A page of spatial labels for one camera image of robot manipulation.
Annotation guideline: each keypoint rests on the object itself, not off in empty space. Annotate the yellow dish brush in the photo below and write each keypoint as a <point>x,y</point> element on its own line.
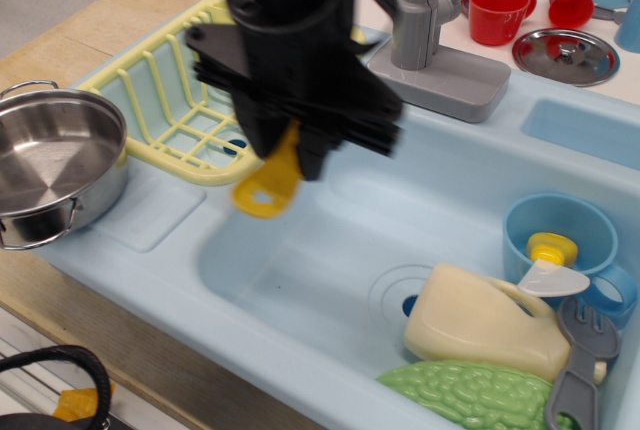
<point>269,191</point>

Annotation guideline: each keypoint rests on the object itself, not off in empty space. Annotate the light blue toy sink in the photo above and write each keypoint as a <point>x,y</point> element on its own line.
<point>312,306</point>

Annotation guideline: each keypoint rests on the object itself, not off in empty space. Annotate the teal cup at edge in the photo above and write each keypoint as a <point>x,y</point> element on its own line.
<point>627,36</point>

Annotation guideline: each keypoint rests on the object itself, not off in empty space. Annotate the teal utensil top right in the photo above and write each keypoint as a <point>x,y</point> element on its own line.
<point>610,10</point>

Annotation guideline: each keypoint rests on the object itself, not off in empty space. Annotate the green plastic vegetable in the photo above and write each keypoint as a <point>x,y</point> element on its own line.
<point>473,395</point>

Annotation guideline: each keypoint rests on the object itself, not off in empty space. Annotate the blue plastic cup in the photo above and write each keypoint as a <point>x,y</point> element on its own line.
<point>552,228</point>

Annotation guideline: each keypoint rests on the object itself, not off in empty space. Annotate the grey toy faucet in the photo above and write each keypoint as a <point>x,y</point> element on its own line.
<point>428,75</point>

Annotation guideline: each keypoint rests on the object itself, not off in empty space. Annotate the orange tape piece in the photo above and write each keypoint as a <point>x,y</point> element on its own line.
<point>77,404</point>

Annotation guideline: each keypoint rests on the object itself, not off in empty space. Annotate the yellow dish drying rack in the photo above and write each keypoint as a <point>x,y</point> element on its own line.
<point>175,122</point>

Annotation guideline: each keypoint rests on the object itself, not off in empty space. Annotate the cream plastic jug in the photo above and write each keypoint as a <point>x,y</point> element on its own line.
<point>463,316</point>

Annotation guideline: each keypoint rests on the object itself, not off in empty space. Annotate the yellow handled toy knife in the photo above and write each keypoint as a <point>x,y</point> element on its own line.
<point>551,274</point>

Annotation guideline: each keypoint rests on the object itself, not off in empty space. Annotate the grey plastic fork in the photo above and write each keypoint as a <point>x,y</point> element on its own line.
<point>593,338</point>

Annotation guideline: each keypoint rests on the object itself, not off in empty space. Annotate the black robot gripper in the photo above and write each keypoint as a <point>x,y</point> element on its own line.
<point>284,60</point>

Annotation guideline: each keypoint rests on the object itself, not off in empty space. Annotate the red cup right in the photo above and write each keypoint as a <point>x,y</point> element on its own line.
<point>572,14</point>

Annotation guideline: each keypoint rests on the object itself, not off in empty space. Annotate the steel pot with handles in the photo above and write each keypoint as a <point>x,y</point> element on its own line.
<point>63,161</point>

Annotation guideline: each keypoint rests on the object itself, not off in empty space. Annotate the red cup front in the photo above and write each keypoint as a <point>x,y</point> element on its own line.
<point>496,22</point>

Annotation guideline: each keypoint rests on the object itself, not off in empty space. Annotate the steel pot lid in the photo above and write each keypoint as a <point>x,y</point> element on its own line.
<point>567,56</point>

